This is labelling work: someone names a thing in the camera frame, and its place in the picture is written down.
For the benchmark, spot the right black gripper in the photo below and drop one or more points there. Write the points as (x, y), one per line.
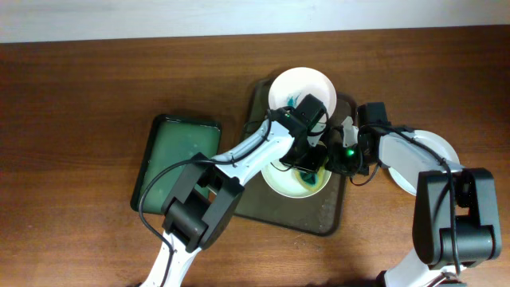
(336, 163)

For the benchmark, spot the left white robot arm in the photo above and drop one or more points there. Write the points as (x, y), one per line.
(203, 199)

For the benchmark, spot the pale grey-blue plate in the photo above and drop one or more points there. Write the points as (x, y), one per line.
(434, 147)

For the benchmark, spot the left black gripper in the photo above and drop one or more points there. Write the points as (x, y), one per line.
(318, 160)

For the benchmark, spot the green and yellow sponge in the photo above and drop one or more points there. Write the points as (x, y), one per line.
(309, 180)

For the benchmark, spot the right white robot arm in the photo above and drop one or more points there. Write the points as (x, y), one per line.
(456, 223)

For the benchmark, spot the dark brown serving tray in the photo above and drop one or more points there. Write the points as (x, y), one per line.
(318, 214)

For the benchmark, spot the white plate pink rim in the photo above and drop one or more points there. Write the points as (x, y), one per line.
(293, 85)

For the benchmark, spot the green rectangular tray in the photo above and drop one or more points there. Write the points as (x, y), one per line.
(173, 139)

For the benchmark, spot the white plate green stain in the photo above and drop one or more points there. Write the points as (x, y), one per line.
(282, 180)

